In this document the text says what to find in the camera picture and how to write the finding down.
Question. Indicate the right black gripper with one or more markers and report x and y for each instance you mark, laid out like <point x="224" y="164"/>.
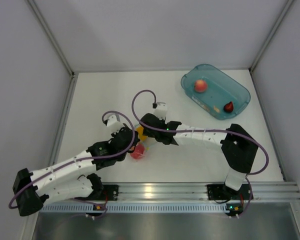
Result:
<point x="146" y="132"/>

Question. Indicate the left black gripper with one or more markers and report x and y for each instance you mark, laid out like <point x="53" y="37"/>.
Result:
<point x="124" y="126"/>

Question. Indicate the red fake tomato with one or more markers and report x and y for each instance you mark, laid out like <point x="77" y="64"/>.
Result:
<point x="139" y="152"/>

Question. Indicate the yellow green fake mango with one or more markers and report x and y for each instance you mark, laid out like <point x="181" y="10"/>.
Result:
<point x="140" y="131"/>

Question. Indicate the clear zip top bag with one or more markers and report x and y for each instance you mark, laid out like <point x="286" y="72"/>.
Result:
<point x="148" y="144"/>

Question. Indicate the pink fake peach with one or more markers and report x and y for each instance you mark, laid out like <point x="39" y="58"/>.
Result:
<point x="200" y="86"/>

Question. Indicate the dark red fake fig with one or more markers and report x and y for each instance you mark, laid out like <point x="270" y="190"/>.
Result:
<point x="228" y="107"/>

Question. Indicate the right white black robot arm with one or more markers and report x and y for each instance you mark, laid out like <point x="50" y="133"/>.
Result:
<point x="238" y="147"/>

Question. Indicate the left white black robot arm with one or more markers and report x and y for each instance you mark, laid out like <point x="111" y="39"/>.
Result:
<point x="74" y="178"/>

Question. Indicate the teal plastic bin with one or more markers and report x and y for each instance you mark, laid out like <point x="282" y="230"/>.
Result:
<point x="221" y="90"/>

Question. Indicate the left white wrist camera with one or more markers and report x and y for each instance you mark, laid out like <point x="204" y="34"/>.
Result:
<point x="113" y="123"/>

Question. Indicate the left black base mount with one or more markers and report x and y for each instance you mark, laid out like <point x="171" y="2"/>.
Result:
<point x="110" y="192"/>

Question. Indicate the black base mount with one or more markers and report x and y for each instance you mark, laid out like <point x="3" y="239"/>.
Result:
<point x="218" y="192"/>
<point x="110" y="192"/>

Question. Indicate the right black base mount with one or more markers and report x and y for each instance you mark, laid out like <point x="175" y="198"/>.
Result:
<point x="218" y="192"/>

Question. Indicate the slotted cable duct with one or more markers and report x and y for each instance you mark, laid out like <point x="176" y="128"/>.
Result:
<point x="118" y="207"/>

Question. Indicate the aluminium mounting rail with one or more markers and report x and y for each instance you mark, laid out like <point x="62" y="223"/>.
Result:
<point x="198" y="191"/>

